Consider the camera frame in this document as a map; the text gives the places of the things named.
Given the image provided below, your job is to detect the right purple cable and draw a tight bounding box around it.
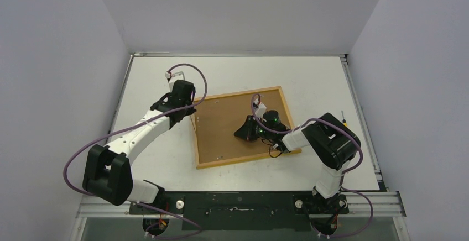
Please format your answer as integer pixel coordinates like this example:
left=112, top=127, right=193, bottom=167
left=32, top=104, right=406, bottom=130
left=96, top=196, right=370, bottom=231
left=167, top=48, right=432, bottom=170
left=251, top=92, right=374, bottom=239

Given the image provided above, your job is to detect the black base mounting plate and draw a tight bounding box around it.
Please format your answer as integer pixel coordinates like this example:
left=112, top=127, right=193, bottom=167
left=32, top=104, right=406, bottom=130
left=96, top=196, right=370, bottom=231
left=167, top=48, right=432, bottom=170
left=128, top=191, right=349, bottom=233

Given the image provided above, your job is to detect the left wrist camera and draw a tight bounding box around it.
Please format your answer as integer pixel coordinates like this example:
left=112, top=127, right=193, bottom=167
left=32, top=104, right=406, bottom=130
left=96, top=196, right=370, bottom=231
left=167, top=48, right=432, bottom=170
left=165, top=71, right=185, bottom=83

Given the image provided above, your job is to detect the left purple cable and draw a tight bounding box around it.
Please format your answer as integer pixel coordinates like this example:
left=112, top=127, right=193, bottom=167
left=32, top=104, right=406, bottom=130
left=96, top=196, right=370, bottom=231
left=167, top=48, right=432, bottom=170
left=62, top=63, right=209, bottom=241

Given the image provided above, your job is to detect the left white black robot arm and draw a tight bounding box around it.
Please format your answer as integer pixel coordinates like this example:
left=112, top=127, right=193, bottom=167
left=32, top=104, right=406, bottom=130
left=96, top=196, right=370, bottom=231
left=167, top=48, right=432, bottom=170
left=82, top=80, right=196, bottom=214

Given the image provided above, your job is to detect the purple cable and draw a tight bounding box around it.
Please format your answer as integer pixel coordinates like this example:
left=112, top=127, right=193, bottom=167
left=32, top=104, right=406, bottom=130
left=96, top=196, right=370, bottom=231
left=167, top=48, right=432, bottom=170
left=62, top=63, right=209, bottom=241
left=251, top=92, right=374, bottom=239

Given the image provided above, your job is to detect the yellow wooden photo frame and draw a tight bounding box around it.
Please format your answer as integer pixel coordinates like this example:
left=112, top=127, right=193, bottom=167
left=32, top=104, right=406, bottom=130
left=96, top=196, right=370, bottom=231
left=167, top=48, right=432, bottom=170
left=193, top=86, right=294, bottom=169

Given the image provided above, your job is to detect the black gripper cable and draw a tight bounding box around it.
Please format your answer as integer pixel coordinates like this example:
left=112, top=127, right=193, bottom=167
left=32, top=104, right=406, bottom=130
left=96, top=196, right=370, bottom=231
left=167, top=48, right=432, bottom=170
left=262, top=138, right=286, bottom=159

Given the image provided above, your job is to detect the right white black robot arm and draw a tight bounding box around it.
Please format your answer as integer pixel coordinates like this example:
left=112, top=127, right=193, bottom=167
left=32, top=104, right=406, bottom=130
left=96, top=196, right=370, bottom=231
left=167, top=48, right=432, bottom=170
left=233, top=110, right=361, bottom=213

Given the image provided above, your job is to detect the aluminium rail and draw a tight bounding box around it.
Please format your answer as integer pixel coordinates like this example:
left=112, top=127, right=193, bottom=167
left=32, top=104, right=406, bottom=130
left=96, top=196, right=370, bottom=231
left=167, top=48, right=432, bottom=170
left=75, top=191, right=407, bottom=219

